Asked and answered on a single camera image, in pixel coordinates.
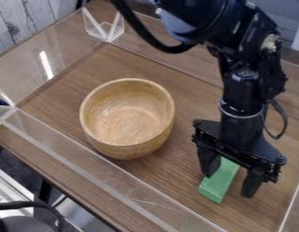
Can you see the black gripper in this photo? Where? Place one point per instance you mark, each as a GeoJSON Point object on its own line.
{"type": "Point", "coordinates": [236, 138]}

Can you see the green rectangular block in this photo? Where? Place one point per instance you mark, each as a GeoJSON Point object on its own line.
{"type": "Point", "coordinates": [213, 187]}

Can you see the light brown wooden bowl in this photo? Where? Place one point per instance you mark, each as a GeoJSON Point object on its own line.
{"type": "Point", "coordinates": [127, 117]}

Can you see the black table leg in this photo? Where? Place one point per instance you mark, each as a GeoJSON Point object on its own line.
{"type": "Point", "coordinates": [45, 191]}

